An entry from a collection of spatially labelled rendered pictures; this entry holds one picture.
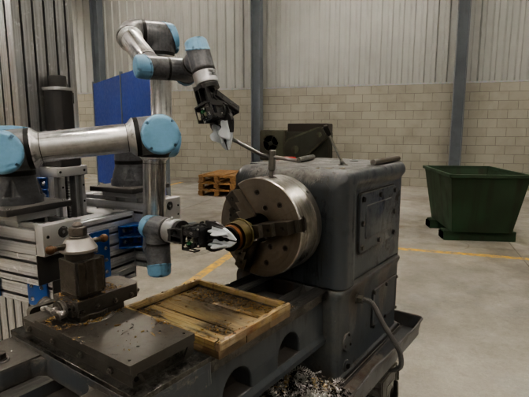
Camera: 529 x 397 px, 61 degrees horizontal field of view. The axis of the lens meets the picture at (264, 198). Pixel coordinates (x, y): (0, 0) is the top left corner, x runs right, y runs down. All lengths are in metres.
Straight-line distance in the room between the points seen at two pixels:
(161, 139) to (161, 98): 0.55
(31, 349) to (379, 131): 10.64
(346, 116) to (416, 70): 1.89
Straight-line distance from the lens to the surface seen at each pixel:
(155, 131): 1.35
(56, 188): 1.74
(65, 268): 1.08
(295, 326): 1.40
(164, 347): 0.93
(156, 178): 1.52
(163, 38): 1.89
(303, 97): 11.69
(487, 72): 11.58
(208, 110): 1.40
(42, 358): 1.12
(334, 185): 1.42
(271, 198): 1.36
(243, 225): 1.30
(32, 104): 1.78
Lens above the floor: 1.39
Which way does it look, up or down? 9 degrees down
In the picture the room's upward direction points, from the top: straight up
